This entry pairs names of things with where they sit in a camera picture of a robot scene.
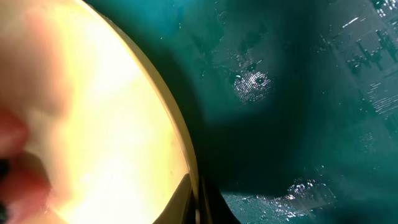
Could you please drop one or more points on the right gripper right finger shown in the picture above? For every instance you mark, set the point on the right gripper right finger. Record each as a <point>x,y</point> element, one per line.
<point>212,206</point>

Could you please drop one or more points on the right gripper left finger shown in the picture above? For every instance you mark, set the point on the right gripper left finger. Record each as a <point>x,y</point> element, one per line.
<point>181,207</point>

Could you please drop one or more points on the yellow-green plate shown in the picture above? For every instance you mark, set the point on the yellow-green plate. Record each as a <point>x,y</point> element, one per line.
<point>90,132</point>

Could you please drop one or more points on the teal plastic serving tray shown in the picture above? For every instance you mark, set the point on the teal plastic serving tray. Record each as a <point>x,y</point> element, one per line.
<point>291,105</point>

